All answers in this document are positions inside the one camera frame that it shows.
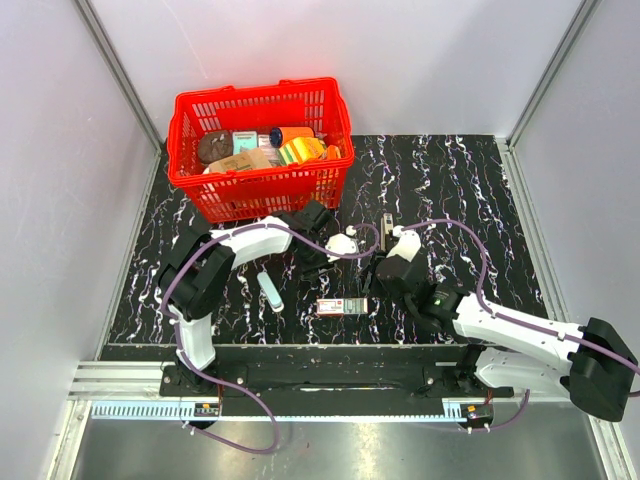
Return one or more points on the light blue stapler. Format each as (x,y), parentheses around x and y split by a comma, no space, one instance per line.
(270,291)

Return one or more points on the yellow green striped box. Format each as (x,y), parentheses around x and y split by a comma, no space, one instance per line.
(301,150)

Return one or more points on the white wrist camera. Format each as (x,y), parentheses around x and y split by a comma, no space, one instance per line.
(342,244)
(407,243)

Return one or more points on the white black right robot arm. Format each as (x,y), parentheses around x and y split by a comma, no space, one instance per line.
(589,364)

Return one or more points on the orange snack packet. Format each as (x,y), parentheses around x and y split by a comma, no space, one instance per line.
(332,152)

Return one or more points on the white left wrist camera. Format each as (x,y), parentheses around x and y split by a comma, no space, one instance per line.
(342,244)

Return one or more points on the teal white small box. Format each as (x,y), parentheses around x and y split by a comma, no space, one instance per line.
(244,141)

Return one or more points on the red white staple box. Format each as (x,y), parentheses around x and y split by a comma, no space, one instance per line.
(342,306)

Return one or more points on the orange bottle blue cap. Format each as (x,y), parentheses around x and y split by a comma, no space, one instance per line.
(279,136)

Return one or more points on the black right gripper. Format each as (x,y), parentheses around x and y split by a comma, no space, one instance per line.
(368,279)

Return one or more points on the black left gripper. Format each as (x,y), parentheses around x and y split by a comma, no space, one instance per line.
(310,271)

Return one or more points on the grey metal stapler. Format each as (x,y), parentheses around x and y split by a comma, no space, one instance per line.
(386,229)

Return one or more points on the red plastic shopping basket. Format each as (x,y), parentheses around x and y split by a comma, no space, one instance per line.
(223,197)

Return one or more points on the brown cardboard box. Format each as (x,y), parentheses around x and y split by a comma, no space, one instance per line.
(253,159)

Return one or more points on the brown round cookie pack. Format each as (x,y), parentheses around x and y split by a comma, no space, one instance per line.
(215,146)

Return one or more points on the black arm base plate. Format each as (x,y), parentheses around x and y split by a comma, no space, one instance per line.
(432,371)

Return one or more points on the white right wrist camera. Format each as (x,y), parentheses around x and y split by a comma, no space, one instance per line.
(407,243)

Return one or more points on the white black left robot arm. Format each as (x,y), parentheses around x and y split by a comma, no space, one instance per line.
(195,273)

